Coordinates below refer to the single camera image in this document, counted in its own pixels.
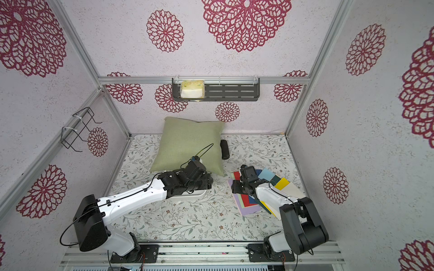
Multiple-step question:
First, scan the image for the dark green envelope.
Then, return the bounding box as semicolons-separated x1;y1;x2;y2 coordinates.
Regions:
252;169;282;219

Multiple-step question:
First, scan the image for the cream white envelope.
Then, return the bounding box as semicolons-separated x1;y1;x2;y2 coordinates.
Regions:
268;182;305;220

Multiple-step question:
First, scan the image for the yellow envelope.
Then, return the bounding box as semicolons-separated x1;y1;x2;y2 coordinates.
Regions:
257;176;292;217

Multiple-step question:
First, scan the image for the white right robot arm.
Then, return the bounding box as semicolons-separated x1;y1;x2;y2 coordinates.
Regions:
231;177;330;257

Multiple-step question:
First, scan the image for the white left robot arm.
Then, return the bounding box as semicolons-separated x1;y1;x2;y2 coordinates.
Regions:
73;171;214;262

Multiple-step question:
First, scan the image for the white plastic storage box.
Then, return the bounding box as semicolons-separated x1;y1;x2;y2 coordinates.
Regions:
170;190;208;201

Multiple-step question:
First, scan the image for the light green envelope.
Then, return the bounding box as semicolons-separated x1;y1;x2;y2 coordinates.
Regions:
228;173;255;213

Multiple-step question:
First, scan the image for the light blue envelope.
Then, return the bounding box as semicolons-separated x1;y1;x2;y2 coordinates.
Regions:
258;168;275;181

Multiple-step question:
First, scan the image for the dark blue envelope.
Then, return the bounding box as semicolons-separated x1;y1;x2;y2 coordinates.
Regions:
248;169;262;206

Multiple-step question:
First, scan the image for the red envelope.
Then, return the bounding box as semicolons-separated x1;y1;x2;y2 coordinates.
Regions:
233;172;252;208

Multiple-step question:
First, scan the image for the lilac envelope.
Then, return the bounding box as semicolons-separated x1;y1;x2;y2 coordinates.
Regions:
232;194;262;216

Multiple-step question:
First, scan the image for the small black cylinder object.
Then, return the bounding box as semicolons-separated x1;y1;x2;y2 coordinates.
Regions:
220;140;230;160

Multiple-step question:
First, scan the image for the green square pillow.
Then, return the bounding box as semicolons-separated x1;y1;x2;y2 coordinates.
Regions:
150;117;225;176

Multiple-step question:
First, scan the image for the yellow white sponge block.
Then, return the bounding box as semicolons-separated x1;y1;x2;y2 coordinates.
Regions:
180;80;205;99

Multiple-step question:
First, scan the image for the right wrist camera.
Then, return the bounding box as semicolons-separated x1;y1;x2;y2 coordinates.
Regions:
240;164;258;182

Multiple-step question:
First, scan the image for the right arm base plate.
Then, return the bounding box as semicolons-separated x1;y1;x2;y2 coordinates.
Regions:
246;243;296;263

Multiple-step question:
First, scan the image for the aluminium front rail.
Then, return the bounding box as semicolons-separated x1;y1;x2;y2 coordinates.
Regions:
60;241;345;267

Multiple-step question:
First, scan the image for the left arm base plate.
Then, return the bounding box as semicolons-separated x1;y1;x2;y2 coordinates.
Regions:
110;245;159;264

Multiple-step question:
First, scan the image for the black wall shelf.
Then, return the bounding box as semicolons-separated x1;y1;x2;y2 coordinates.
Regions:
171;77;261;102

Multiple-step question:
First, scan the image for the black wire wall rack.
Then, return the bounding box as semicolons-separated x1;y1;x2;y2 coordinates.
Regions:
60;107;102;152

